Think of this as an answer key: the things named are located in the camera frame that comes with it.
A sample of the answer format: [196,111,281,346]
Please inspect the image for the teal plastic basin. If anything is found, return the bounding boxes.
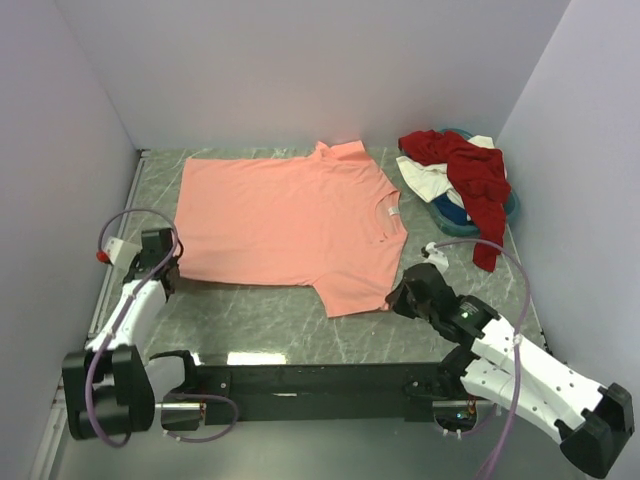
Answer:
[430,128,521,239]

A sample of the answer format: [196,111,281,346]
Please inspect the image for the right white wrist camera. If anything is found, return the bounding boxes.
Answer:
[421,242,449,274]

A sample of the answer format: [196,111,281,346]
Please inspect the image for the blue t shirt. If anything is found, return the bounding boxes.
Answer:
[432,193,472,226]

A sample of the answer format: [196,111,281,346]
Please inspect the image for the aluminium rail frame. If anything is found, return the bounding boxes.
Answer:
[28,380,67,480]

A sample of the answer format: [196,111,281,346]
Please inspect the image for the white t shirt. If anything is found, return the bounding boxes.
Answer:
[396,155,465,208]

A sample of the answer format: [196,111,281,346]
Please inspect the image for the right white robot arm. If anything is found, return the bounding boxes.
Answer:
[386,263,635,479]

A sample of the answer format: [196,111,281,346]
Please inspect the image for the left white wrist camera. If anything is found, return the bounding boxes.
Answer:
[96,236,140,270]

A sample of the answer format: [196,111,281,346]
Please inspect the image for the black base beam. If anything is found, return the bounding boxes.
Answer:
[161,363,470,432]

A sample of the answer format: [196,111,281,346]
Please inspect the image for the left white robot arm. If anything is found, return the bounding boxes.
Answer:
[62,228,200,448]

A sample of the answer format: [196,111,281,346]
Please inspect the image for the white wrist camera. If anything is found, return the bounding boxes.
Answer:
[96,236,140,270]
[421,242,449,274]

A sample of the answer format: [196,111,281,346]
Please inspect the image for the pink t shirt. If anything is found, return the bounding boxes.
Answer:
[175,141,407,317]

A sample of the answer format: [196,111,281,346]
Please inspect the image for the red t shirt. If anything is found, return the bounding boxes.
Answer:
[398,130,511,272]

